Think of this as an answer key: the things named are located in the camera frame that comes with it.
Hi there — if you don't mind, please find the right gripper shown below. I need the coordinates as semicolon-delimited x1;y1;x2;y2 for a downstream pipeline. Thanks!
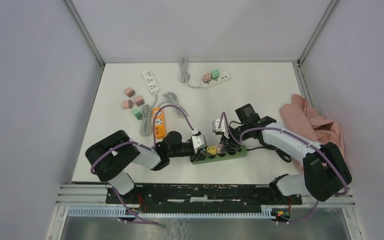
219;123;250;152

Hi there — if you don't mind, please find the yellow USB adapter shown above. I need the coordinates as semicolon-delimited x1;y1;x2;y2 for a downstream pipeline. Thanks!
206;145;218;156

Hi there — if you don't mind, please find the green power strip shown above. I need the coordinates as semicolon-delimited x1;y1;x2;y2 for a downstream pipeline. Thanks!
189;145;248;165

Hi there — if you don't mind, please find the orange power strip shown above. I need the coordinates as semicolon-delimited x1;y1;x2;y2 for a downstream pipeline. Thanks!
153;107;167;140

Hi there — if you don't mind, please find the mint adapter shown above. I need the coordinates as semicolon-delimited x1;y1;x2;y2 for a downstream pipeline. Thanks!
131;108;143;120

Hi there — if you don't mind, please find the white power strip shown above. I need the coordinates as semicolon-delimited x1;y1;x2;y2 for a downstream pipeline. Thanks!
200;71;231;90
142;70;161;96

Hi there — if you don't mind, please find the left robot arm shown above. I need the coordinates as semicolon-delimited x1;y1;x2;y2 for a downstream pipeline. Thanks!
85;130;207;204

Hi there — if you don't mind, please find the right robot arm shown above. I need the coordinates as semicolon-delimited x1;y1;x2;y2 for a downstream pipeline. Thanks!
212;103;352;204

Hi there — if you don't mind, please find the pink cloth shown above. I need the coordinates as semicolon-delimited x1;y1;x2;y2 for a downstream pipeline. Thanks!
279;94;345;157

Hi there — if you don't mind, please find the green adapter on far strip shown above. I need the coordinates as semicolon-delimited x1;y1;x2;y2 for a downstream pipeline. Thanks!
210;69;220;80

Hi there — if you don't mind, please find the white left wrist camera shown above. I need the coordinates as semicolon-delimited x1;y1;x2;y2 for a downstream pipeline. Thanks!
191;131;208;153

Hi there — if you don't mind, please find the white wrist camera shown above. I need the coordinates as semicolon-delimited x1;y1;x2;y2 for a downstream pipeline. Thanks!
212;118;229;136
191;131;208;153

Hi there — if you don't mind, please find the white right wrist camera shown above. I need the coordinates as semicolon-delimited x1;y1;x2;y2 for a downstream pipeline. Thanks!
212;118;229;136

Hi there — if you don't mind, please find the black mounting base plate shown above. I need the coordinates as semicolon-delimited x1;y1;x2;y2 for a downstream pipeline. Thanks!
121;183;303;214

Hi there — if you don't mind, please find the black green strip cable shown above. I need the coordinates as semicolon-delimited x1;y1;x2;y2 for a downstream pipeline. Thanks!
245;139;292;164

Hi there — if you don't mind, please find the grey coiled orange strip cable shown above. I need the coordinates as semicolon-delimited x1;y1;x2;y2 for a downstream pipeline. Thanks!
162;91;189;119

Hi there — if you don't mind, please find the white slotted cable duct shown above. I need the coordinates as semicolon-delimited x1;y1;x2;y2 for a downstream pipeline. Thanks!
66;206;276;220

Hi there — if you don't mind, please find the grey far strip cable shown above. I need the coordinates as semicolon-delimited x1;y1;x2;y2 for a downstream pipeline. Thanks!
179;56;203;90

